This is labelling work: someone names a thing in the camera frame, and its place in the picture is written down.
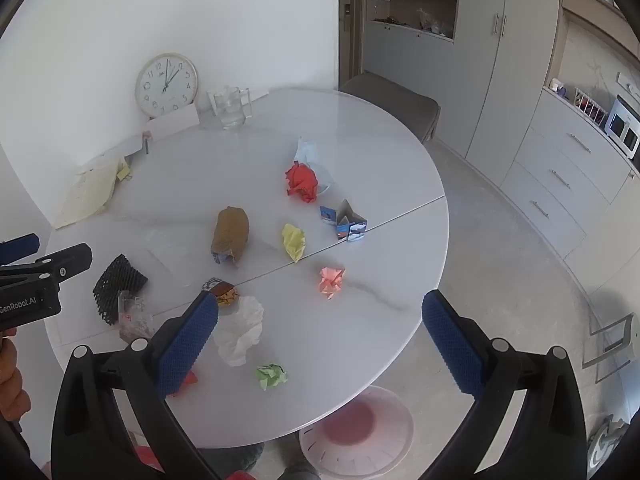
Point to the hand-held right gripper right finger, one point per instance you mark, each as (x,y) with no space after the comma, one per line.
(452,347)

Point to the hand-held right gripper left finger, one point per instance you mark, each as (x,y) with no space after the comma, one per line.
(187,345)

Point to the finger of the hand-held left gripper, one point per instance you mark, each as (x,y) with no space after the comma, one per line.
(65,260)
(20,247)

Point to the brown cardboard piece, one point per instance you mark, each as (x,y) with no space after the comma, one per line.
(230,232)

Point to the white round trash bin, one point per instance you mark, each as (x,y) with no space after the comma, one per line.
(355,430)

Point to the person's left hand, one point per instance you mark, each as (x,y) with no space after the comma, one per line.
(12,385)

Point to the orange crumpled paper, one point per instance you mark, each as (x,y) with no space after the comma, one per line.
(187,382)

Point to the white crumpled paper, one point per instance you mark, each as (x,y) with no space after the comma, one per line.
(242,330)

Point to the clear plastic wrapper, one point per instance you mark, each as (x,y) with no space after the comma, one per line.
(135,322)

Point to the black foam mesh sleeve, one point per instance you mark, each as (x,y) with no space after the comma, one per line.
(117,282)

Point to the orange brown snack wrapper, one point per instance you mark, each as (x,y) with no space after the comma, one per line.
(224,292)

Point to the yellow paper sheets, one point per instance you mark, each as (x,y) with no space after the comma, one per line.
(87,192)

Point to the green crumpled paper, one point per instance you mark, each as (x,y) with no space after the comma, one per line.
(272,376)

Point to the pink printed garment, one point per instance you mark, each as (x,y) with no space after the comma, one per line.
(147,460)

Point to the white paper sheet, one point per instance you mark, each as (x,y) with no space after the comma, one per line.
(120,150)

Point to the grey quilted pants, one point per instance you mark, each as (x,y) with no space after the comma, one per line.
(245,460)

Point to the pink crumpled paper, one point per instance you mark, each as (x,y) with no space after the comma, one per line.
(331,282)

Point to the blue printed carton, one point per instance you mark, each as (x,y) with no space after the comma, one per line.
(350,225)

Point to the white card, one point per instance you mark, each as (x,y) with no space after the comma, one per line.
(172,122)

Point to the white grey wheeled device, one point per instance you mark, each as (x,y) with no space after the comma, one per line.
(602,442)

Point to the red crumpled paper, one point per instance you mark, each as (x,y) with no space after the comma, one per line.
(301,182)

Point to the white drawer cabinet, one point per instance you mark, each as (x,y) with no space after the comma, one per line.
(560,170)

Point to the white plastic wrapper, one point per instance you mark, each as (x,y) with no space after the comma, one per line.
(307,150)

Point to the grey upholstered bench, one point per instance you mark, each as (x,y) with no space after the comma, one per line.
(395,102)

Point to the tall grey wardrobe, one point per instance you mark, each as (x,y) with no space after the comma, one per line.
(470,85)

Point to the white countertop oven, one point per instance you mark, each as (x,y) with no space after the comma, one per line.
(622,127)

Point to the purple cup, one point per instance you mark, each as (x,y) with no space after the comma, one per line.
(559,89)

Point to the brown door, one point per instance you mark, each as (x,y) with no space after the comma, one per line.
(347,20)

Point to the metal frame stool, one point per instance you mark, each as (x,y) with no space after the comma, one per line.
(612,340)

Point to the round wall clock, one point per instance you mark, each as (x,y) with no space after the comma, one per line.
(166,85)

